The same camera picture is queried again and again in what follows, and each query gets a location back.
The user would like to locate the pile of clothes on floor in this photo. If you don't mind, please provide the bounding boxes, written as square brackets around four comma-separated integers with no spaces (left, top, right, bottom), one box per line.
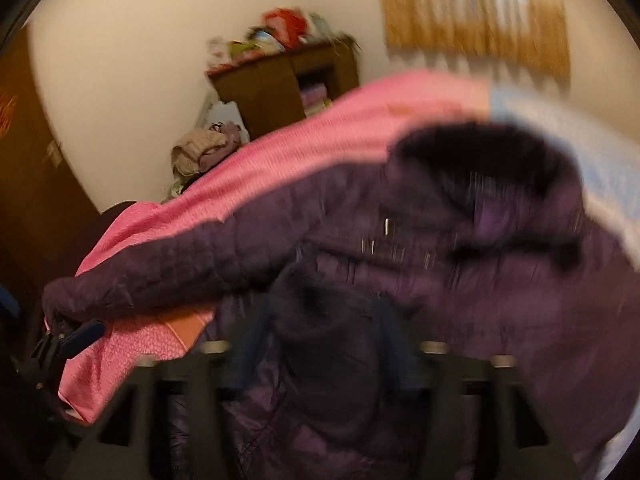
[170,122,242,178]

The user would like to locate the beige window curtain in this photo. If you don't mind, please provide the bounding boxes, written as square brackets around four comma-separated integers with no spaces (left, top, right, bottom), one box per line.
[380,0,570,82]

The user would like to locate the brown wooden door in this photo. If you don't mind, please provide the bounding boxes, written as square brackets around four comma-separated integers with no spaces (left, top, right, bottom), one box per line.
[1,27,100,356]

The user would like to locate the brown wooden desk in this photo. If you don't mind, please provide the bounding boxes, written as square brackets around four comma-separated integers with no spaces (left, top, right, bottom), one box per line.
[208,35,360,140]

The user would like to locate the stacked boxes under desk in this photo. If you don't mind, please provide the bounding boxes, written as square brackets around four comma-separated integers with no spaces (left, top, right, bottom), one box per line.
[300,84,332,117]

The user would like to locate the purple quilted winter jacket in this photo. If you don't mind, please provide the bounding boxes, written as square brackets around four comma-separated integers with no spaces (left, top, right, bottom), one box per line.
[42,122,639,479]

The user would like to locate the green cloth on desk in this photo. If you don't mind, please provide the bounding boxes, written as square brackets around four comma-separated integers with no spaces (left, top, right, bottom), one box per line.
[229,41,262,64]

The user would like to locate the white printed box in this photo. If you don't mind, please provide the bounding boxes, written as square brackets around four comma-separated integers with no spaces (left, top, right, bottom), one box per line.
[207,37,232,70]

